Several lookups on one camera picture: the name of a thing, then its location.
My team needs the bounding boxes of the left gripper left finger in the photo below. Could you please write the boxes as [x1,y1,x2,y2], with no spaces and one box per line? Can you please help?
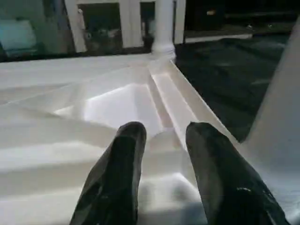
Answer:
[68,122,148,225]

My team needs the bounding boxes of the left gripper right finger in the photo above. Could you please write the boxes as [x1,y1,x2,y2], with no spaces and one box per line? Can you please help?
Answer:
[186,122,291,225]

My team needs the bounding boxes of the white plastic table top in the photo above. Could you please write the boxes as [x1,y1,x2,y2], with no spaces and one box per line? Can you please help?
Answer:
[0,52,300,225]

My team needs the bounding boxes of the white plastic table leg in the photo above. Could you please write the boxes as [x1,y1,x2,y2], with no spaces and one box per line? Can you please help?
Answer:
[241,16,300,165]
[151,0,177,59]

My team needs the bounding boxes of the black table mat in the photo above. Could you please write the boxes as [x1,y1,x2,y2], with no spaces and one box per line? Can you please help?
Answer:
[173,35,300,143]

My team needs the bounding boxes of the white glass door cabinet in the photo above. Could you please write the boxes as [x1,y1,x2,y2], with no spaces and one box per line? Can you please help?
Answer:
[63,0,187,53]

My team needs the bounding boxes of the teal plastic stool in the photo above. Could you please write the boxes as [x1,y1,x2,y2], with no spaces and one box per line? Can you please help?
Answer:
[0,16,40,56]

